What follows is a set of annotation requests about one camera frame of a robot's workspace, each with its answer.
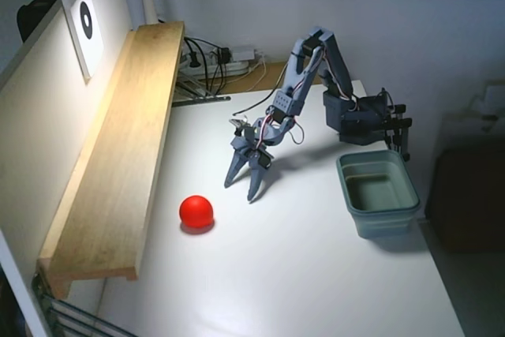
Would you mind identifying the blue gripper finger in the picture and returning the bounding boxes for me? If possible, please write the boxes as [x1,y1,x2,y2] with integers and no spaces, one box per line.
[223,150,249,189]
[247,162,270,204]

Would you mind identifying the blue gripper body with servo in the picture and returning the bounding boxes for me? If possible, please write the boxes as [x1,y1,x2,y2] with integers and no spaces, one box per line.
[230,127,278,170]

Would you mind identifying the red ball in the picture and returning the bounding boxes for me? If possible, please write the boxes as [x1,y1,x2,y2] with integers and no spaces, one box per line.
[179,195,215,230]

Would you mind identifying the grey collapsible container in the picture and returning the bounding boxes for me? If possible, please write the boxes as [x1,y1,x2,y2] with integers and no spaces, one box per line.
[335,150,421,240]

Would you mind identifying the white power strip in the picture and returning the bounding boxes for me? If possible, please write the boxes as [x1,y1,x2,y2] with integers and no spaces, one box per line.
[179,52,256,77]

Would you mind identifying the white power adapter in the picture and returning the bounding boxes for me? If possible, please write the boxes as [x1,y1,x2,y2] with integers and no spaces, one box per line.
[230,45,256,60]

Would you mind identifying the long wooden shelf board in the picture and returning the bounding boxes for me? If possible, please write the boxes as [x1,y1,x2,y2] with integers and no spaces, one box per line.
[37,21,186,301]

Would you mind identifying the dark bulky seat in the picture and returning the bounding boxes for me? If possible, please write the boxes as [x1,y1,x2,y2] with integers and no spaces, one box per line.
[425,146,505,254]

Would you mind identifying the pale grey box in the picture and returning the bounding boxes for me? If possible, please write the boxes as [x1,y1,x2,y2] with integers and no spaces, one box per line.
[469,82,505,133]

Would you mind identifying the small wrist camera board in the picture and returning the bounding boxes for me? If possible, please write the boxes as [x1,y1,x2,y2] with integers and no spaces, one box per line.
[230,115,250,137]

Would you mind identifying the black camera cable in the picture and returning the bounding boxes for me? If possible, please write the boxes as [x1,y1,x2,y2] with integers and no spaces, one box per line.
[231,76,286,115]

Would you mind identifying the grey metal shelf bracket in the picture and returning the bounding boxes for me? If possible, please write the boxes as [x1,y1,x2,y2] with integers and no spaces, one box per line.
[172,76,233,108]
[30,271,133,337]

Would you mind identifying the white frame with black ring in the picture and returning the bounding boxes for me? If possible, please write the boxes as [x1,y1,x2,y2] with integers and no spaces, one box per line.
[60,0,106,85]

